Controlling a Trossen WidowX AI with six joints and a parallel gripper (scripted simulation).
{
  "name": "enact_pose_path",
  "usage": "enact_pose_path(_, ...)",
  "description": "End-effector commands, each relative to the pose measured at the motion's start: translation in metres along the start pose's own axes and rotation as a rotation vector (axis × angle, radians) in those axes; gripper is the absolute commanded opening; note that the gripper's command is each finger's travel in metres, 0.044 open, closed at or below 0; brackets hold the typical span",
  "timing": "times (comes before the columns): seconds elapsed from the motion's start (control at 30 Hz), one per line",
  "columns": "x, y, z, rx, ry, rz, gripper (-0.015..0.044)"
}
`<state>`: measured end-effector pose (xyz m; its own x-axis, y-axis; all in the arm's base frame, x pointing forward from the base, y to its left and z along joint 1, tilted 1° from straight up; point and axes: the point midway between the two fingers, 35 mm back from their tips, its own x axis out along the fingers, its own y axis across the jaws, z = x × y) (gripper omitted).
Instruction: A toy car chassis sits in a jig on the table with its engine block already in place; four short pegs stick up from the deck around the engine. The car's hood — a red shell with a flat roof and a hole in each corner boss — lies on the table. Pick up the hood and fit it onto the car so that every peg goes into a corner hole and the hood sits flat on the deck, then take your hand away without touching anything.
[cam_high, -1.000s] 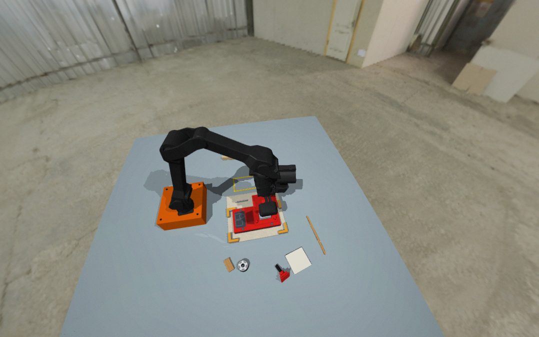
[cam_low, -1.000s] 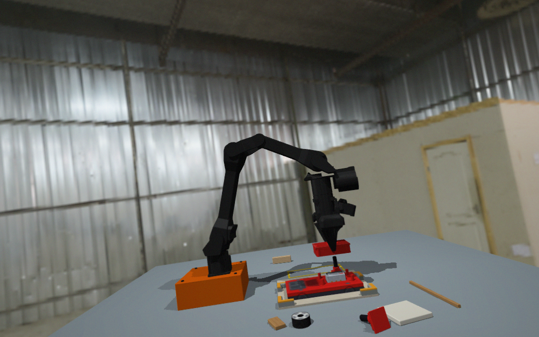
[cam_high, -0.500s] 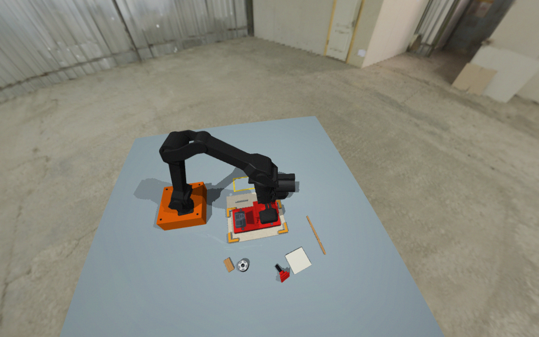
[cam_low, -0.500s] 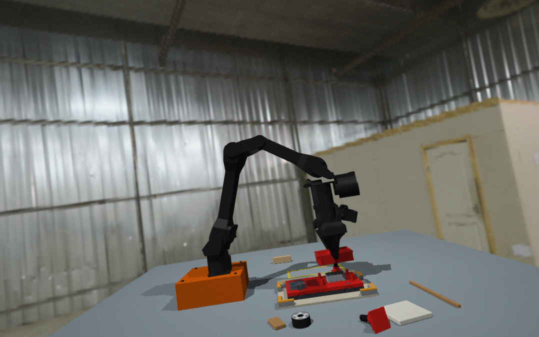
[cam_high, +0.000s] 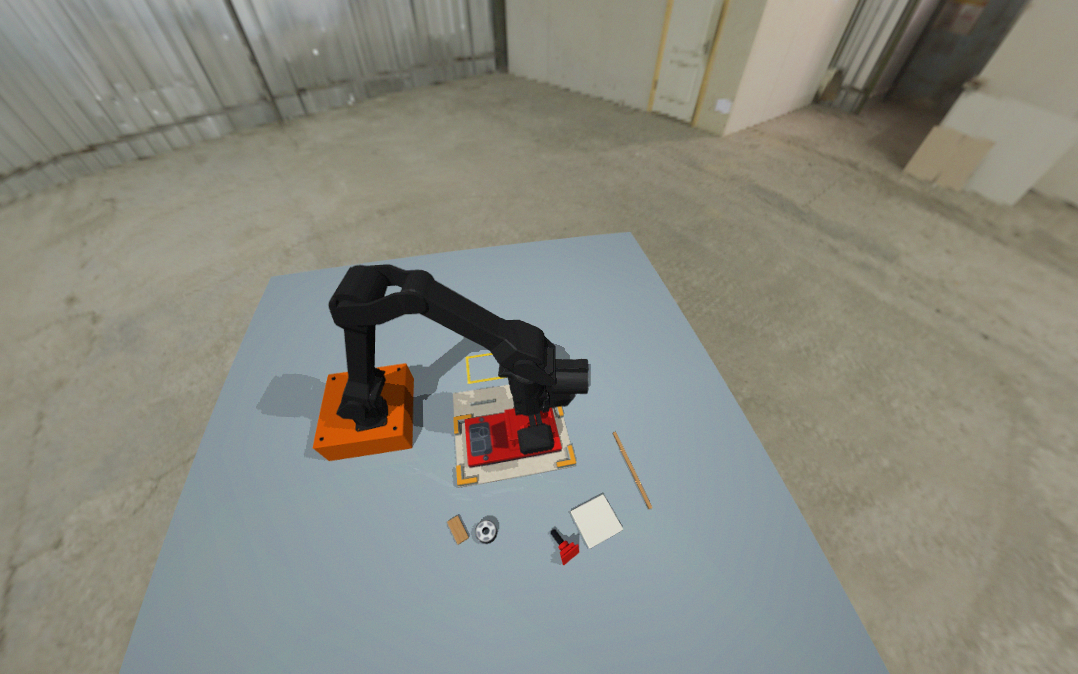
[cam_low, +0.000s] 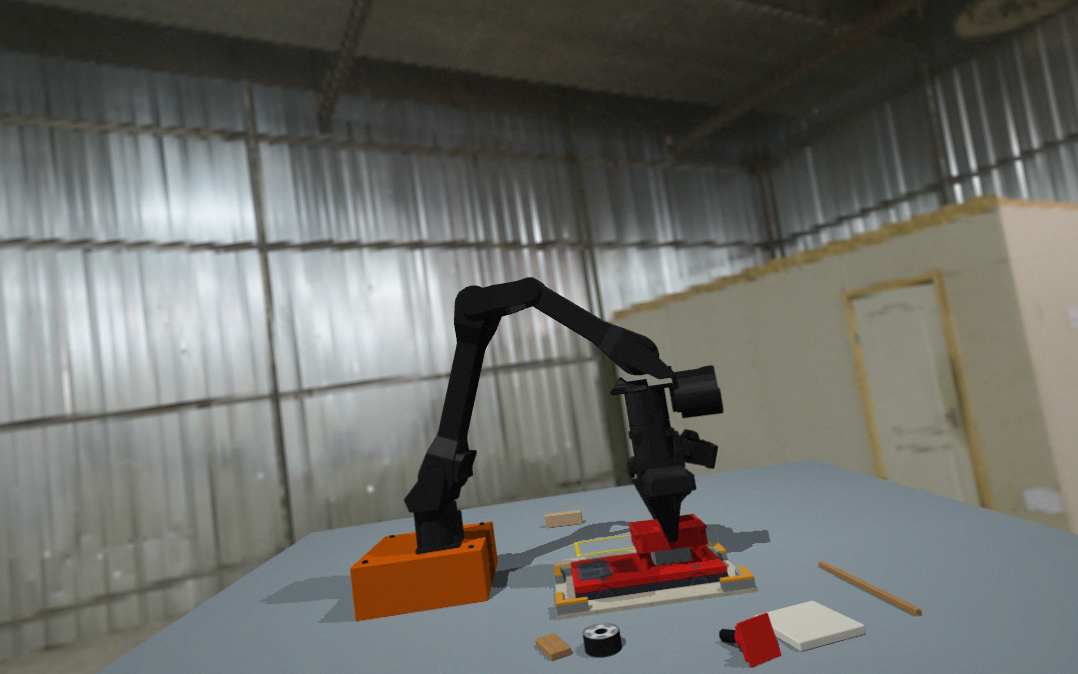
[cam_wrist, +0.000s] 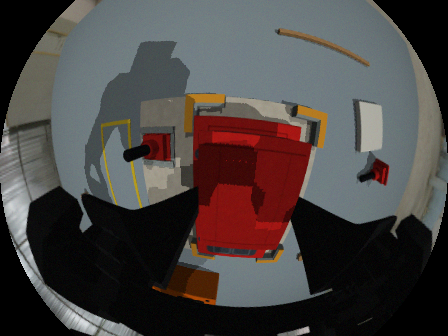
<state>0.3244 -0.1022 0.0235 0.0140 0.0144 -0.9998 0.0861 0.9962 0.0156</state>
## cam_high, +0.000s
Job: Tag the black toy tyre with grey hub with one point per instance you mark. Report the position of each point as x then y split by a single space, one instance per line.
486 538

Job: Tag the white flat square slab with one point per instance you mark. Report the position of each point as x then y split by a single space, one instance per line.
596 521

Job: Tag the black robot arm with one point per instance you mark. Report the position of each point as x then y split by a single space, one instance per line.
523 352

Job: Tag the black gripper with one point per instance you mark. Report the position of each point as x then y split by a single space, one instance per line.
538 437

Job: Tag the red car hood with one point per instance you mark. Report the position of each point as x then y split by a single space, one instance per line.
515 423

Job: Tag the thin wooden stick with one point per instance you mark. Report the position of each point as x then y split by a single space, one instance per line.
632 471

